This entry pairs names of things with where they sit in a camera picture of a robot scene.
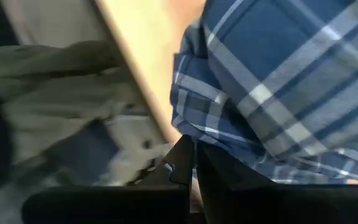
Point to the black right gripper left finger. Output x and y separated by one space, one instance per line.
110 205

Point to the blue plaid pajama pants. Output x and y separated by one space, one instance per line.
275 77

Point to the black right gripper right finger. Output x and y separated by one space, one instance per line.
275 205

